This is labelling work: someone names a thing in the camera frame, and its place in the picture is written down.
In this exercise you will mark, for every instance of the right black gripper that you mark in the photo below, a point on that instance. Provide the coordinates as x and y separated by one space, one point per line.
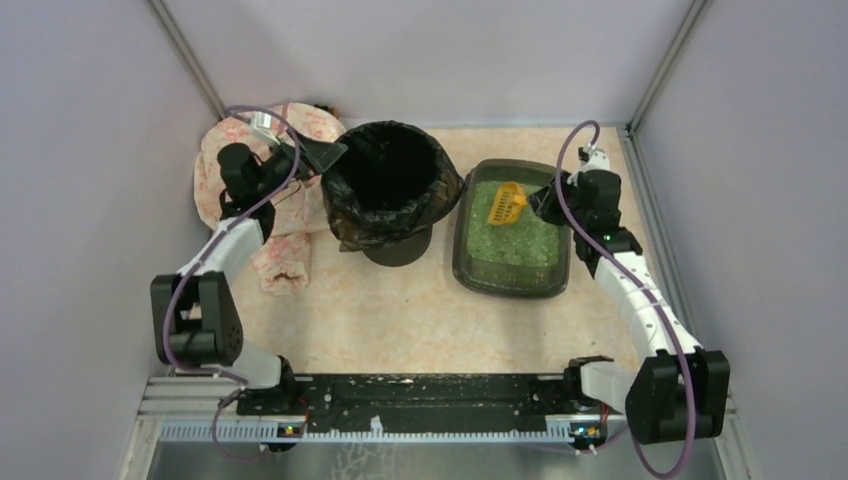
553 204

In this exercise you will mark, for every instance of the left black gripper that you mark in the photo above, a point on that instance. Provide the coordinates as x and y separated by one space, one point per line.
295 158

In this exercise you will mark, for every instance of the black trash bin with bag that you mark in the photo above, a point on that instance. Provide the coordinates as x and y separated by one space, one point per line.
390 185

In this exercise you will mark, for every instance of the yellow litter scoop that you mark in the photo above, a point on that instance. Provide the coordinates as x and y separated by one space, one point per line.
509 202

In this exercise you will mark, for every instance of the dark grey litter box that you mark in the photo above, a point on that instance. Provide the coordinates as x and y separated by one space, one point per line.
504 280

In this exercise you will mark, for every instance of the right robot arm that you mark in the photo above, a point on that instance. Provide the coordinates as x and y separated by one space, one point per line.
680 385

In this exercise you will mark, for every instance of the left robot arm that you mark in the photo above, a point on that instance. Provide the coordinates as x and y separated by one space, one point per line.
195 317

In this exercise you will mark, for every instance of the green cat litter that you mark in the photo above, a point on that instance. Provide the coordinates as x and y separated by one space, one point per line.
528 243

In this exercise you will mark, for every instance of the pink patterned cloth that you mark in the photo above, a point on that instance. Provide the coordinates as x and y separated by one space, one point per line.
283 261

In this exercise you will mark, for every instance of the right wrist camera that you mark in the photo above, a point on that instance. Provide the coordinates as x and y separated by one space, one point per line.
593 158

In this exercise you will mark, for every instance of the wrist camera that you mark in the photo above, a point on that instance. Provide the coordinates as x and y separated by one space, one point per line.
260 127
593 158

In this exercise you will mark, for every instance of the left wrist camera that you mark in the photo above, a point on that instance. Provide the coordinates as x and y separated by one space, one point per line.
260 127

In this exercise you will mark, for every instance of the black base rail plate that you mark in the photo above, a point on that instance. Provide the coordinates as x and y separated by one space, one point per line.
436 406

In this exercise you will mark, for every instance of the aluminium frame rail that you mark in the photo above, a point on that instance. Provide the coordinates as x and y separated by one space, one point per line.
204 408

